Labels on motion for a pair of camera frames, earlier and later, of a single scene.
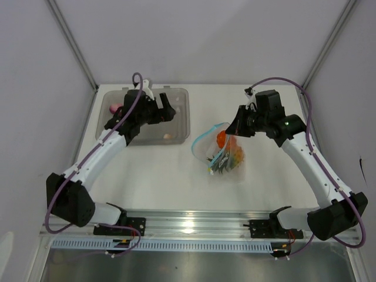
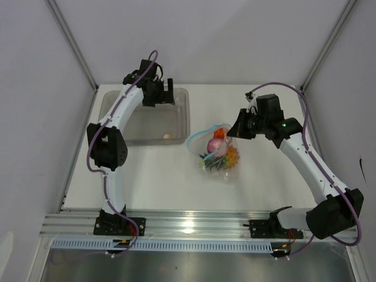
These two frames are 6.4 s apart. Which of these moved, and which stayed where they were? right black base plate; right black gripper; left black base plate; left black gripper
Moved: left black gripper
Stayed: right black base plate; left black base plate; right black gripper
